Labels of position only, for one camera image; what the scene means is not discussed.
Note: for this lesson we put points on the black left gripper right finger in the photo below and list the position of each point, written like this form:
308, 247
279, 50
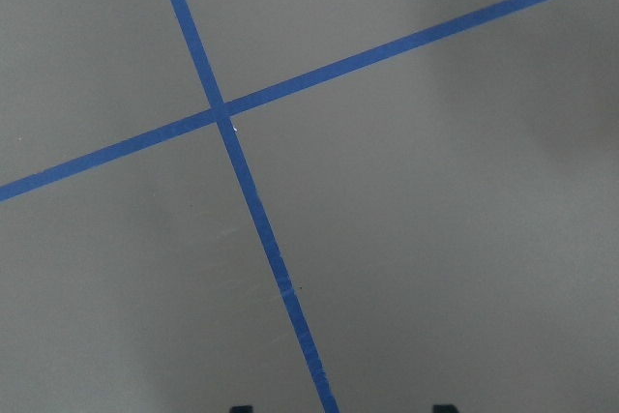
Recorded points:
444, 408

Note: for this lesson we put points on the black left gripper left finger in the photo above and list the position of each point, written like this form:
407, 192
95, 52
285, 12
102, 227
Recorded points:
241, 409

